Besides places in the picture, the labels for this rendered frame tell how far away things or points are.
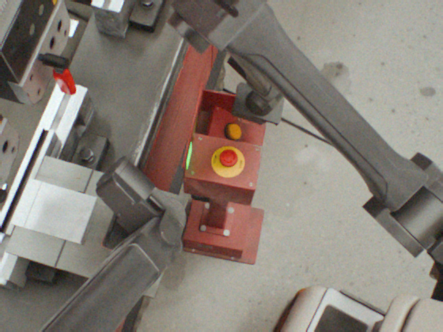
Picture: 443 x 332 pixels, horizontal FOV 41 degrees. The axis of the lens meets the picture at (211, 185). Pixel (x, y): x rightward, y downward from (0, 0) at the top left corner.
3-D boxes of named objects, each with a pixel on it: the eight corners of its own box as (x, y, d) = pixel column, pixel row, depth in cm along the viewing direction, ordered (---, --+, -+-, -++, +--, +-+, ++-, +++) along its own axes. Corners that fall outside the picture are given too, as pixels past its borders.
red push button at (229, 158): (235, 172, 127) (236, 167, 124) (217, 169, 127) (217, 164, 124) (238, 156, 128) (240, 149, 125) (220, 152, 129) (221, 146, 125)
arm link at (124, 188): (130, 282, 77) (176, 250, 74) (66, 224, 74) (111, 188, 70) (150, 232, 88) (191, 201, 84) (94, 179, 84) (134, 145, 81)
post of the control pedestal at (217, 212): (223, 228, 191) (233, 173, 139) (207, 225, 191) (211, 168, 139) (226, 213, 192) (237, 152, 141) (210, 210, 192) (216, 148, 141)
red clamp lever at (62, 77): (76, 99, 90) (62, 66, 81) (51, 92, 90) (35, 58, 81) (81, 88, 91) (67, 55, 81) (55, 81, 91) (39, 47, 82)
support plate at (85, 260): (154, 299, 97) (154, 298, 96) (5, 252, 99) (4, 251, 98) (187, 199, 102) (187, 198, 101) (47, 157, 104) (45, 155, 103)
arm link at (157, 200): (173, 246, 79) (196, 214, 82) (137, 212, 78) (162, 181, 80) (152, 247, 85) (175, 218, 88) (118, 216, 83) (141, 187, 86)
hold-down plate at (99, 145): (55, 286, 108) (51, 284, 106) (28, 277, 109) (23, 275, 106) (111, 143, 118) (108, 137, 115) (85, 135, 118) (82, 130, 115)
